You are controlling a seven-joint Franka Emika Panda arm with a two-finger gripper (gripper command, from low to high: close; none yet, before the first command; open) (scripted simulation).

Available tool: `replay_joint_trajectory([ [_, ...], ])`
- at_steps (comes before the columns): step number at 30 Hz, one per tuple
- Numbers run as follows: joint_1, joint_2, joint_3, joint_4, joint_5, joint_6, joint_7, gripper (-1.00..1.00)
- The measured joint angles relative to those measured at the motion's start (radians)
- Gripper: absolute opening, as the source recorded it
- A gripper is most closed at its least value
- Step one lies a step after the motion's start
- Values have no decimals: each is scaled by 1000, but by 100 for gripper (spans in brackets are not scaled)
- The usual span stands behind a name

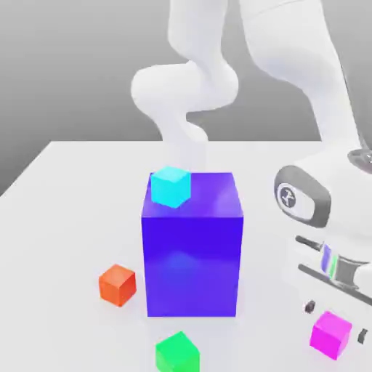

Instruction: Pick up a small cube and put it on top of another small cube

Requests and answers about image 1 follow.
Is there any small magenta cube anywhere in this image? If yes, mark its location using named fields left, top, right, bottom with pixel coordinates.
left=309, top=310, right=353, bottom=362

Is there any large blue box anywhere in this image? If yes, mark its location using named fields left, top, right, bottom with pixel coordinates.
left=141, top=171, right=244, bottom=318

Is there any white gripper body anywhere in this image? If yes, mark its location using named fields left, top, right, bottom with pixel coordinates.
left=286, top=256, right=372, bottom=328

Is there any small orange cube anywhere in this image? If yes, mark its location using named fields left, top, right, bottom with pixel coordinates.
left=98, top=263, right=137, bottom=308

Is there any small green cube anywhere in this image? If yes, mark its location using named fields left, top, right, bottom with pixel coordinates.
left=154, top=331, right=201, bottom=372

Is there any small cyan cube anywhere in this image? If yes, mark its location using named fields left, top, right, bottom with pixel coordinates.
left=150, top=166, right=193, bottom=209

